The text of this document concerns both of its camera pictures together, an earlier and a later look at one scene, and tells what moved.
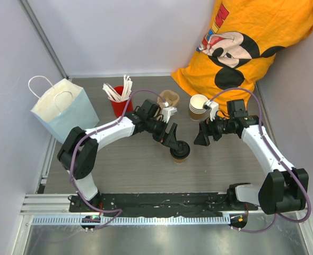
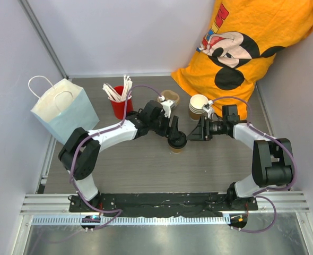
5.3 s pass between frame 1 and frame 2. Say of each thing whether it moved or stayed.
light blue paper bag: stayed
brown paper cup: moved
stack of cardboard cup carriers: stayed
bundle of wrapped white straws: stayed
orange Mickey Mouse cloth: stayed
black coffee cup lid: moved
